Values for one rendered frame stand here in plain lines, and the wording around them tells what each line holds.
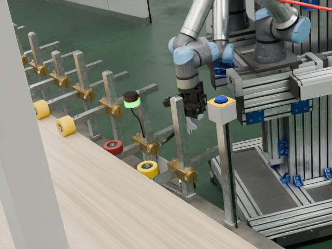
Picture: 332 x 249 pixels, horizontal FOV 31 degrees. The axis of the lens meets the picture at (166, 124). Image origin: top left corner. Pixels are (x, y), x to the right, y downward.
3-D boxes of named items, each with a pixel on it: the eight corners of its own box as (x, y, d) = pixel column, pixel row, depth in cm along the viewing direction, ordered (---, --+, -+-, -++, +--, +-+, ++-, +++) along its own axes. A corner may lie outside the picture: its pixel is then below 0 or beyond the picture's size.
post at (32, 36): (52, 111, 340) (33, 30, 318) (55, 113, 337) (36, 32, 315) (46, 113, 338) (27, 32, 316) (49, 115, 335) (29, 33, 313)
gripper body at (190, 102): (196, 120, 230) (193, 92, 225) (177, 117, 235) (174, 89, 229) (206, 111, 236) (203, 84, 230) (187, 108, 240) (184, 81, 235)
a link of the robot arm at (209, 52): (201, 37, 237) (180, 45, 232) (220, 42, 229) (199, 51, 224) (202, 55, 241) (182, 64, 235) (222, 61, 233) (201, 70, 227)
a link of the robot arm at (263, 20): (268, 30, 279) (267, 2, 273) (290, 35, 269) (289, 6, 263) (250, 38, 273) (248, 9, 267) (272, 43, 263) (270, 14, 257)
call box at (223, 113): (224, 114, 208) (222, 94, 205) (237, 120, 203) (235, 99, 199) (208, 121, 205) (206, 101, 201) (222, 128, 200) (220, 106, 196)
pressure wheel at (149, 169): (142, 184, 239) (138, 159, 234) (162, 183, 238) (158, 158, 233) (139, 196, 232) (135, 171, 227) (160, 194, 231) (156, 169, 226)
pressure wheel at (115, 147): (119, 159, 258) (115, 136, 253) (129, 166, 252) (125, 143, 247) (103, 167, 255) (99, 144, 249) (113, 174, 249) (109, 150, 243)
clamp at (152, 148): (142, 142, 265) (141, 132, 262) (160, 152, 255) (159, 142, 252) (132, 147, 262) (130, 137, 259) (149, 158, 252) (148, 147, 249)
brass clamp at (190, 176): (179, 167, 247) (177, 157, 245) (199, 179, 237) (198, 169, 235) (167, 173, 244) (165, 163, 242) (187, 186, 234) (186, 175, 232)
